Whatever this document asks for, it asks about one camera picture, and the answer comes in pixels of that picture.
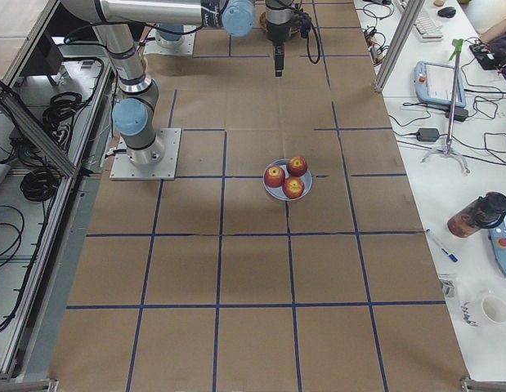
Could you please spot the brown drink bottle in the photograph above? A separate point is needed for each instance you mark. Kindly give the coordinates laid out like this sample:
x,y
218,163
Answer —
x,y
485,212

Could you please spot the red apple on plate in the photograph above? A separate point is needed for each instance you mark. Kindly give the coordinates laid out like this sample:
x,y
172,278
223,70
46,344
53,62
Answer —
x,y
274,176
293,187
297,166

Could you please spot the light blue plate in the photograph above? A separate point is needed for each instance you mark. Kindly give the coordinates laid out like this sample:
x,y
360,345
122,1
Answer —
x,y
278,193

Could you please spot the aluminium frame post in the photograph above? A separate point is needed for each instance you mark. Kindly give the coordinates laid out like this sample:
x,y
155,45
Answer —
x,y
403,29

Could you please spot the woven wicker basket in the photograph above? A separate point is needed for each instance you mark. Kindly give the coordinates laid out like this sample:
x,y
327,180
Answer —
x,y
263,27

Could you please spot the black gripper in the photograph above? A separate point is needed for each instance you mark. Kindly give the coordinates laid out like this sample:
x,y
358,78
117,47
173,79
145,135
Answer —
x,y
276,34

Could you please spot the blue white pen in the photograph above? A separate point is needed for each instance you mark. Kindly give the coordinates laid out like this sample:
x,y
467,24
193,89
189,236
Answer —
x,y
443,248

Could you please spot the white mug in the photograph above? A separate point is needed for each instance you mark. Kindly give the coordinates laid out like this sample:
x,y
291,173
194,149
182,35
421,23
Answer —
x,y
484,310

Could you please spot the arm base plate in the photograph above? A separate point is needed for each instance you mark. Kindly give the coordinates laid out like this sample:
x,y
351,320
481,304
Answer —
x,y
182,47
158,162

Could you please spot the silver tripod stand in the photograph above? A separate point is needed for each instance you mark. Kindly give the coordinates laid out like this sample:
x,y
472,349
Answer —
x,y
447,150

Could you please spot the white keyboard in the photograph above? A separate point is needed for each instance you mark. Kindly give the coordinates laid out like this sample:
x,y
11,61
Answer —
x,y
426,29

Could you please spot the black power adapter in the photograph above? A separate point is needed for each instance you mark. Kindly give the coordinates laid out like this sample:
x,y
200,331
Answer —
x,y
427,134

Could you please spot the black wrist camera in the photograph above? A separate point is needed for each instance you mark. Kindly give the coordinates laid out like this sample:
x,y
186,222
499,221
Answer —
x,y
304,26

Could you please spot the black computer mouse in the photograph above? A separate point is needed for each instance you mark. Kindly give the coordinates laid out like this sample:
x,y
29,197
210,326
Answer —
x,y
446,12

